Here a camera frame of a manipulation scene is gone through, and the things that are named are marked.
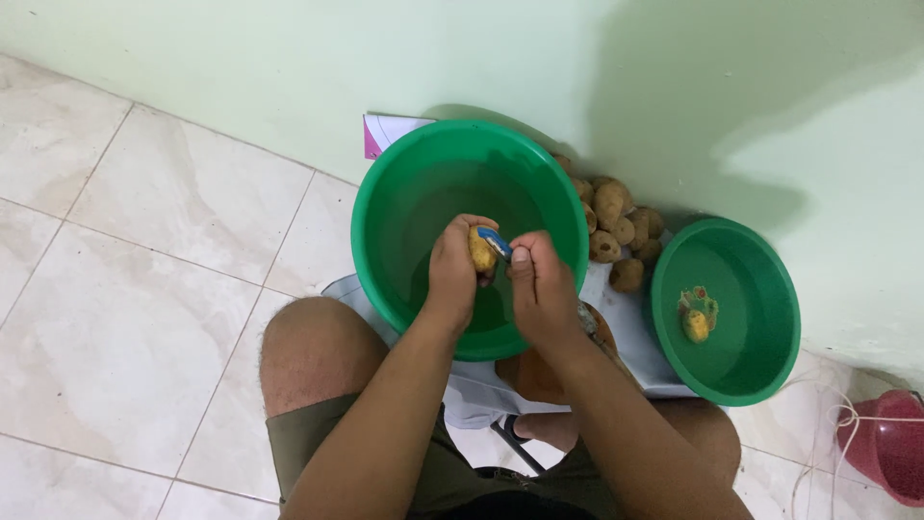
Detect olive green shorts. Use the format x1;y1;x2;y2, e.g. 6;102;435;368
266;392;629;520

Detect brown wooden cutting board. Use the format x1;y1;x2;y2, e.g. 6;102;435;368
494;302;643;405

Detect person's right hand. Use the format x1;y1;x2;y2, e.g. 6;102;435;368
505;231;590;355

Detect person's right leg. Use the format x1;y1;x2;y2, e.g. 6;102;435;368
514;397;743;492

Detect small green plastic basin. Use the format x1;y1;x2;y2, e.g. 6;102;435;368
650;217;802;407

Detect partly peeled yellow potato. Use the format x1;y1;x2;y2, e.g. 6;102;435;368
468;226;499;274

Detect person's left leg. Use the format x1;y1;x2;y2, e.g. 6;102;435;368
259;297;391;420

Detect large green plastic basin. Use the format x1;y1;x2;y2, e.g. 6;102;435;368
351;120;590;363

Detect person's left hand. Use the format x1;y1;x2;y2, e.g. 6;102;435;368
422;214;501;335

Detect person's leg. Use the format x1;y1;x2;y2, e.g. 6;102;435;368
514;397;743;492
259;297;391;420

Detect white cord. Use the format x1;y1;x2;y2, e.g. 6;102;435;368
790;364;924;520

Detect pile of unpeeled brown potatoes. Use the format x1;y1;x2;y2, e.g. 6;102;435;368
552;153;667;294

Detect black sandal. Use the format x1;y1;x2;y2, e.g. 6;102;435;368
491;414;547;475

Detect white and pink paper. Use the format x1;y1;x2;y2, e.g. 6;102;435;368
363;114;437;161

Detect red plastic basket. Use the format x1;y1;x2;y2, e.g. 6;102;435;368
836;390;924;508

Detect blue vegetable peeler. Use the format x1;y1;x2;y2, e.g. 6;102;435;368
478;226;515;262

